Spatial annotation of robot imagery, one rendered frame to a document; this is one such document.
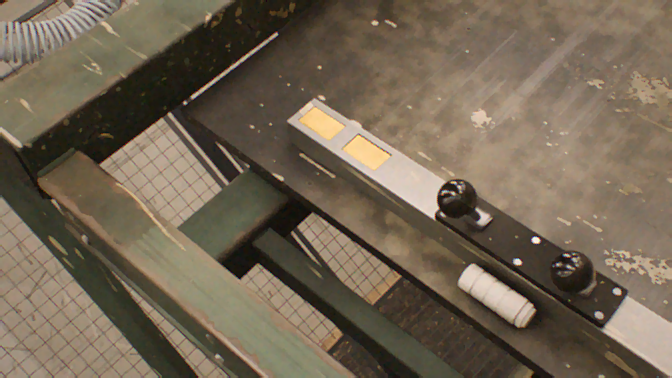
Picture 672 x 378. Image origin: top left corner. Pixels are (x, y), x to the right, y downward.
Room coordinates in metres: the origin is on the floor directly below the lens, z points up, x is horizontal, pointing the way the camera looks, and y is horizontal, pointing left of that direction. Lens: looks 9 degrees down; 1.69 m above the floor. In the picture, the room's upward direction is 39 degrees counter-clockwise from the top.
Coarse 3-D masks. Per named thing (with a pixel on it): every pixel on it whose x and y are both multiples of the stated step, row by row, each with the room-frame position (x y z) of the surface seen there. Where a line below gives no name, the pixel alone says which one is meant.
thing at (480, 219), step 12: (456, 180) 0.66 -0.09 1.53; (444, 192) 0.65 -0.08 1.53; (456, 192) 0.65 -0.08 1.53; (468, 192) 0.65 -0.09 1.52; (444, 204) 0.65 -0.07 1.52; (456, 204) 0.65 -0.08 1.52; (468, 204) 0.65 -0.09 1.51; (456, 216) 0.65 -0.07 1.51; (468, 216) 0.66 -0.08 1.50; (480, 216) 0.74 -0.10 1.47; (480, 228) 0.74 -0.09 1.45
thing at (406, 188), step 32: (288, 128) 0.90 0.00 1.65; (352, 128) 0.87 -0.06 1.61; (320, 160) 0.88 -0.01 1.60; (352, 160) 0.84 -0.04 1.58; (384, 192) 0.81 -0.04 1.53; (416, 192) 0.80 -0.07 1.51; (416, 224) 0.80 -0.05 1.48; (480, 256) 0.74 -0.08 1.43; (512, 288) 0.73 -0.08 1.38; (576, 320) 0.68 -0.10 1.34; (608, 320) 0.67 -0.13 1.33; (640, 320) 0.66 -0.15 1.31; (608, 352) 0.67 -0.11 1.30; (640, 352) 0.64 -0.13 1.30
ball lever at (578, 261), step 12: (564, 252) 0.60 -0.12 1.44; (576, 252) 0.59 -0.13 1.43; (552, 264) 0.60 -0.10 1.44; (564, 264) 0.59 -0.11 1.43; (576, 264) 0.58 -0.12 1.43; (588, 264) 0.59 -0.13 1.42; (552, 276) 0.60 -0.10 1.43; (564, 276) 0.59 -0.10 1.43; (576, 276) 0.58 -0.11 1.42; (588, 276) 0.58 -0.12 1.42; (564, 288) 0.59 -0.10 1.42; (576, 288) 0.58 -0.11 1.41; (588, 288) 0.59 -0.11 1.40
